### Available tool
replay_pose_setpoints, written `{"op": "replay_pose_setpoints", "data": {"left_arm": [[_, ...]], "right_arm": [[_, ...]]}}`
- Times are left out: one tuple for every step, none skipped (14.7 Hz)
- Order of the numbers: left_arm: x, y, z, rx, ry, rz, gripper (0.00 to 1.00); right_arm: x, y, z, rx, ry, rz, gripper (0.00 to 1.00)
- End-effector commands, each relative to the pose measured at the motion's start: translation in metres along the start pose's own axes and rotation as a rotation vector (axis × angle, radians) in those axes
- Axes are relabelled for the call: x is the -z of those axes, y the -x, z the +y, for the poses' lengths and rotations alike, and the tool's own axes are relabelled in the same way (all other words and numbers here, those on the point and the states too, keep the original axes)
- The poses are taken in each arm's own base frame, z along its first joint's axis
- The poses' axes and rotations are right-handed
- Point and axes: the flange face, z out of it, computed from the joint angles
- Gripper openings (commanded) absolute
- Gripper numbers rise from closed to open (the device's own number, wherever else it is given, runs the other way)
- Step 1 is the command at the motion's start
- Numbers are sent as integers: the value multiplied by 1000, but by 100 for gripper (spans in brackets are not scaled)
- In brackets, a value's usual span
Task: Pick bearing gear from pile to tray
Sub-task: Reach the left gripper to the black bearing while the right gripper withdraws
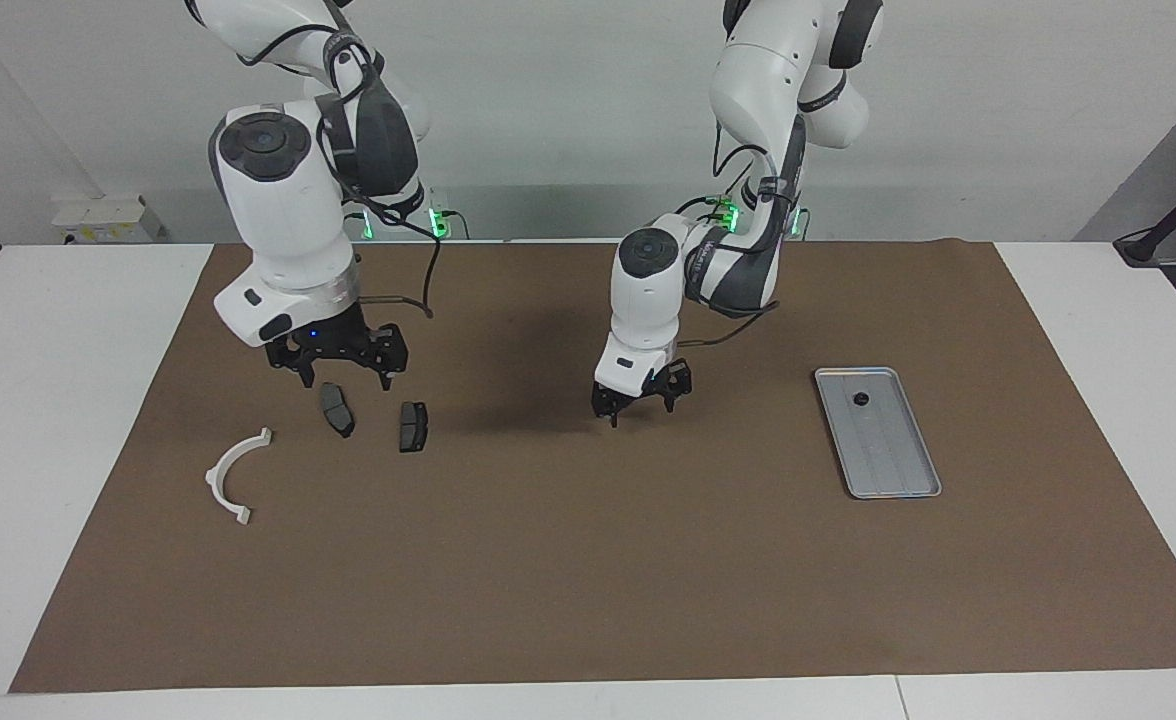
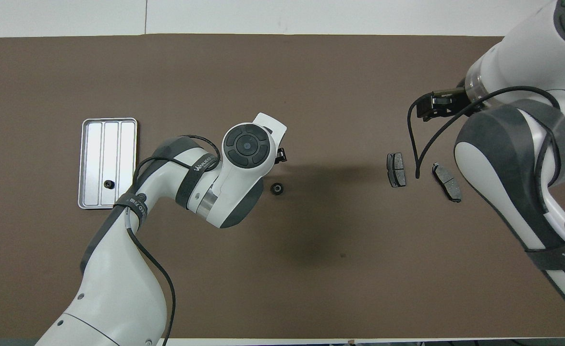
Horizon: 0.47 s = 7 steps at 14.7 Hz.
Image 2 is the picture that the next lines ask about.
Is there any long dark grey brake pad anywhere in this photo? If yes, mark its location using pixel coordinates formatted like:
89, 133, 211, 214
432, 162, 462, 203

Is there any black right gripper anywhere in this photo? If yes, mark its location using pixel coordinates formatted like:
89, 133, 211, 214
416, 86, 473, 122

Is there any short dark grey brake pad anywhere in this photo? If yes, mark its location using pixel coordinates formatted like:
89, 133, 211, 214
387, 152, 407, 188

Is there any silver metal tray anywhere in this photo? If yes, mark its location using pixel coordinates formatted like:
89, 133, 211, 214
77, 117, 138, 210

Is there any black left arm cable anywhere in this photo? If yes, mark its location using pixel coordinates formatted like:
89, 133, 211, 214
126, 135, 221, 346

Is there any brown table mat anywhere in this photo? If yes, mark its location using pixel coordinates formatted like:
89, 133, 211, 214
0, 34, 565, 339

